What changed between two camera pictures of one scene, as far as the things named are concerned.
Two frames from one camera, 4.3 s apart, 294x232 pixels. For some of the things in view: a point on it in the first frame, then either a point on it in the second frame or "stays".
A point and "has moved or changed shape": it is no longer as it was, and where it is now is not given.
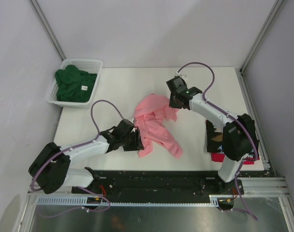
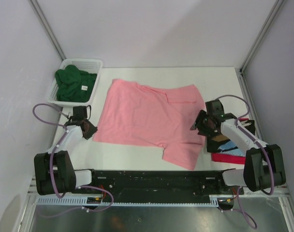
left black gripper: (137, 144) -> (93, 130)
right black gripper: (173, 104) -> (203, 131)
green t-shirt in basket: (73, 85) stays
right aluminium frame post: (272, 16) stays
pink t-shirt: (151, 112) has moved or changed shape
